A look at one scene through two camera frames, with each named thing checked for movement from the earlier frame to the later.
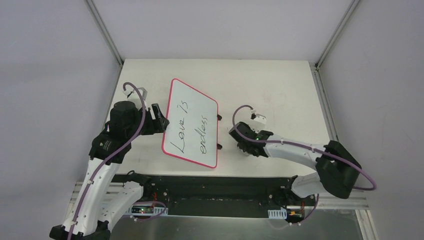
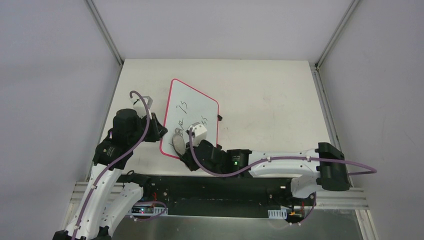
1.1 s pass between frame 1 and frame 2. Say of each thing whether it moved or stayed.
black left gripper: moved
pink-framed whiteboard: stayed
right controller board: stayed
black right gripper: moved
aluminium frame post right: stayed
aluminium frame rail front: stayed
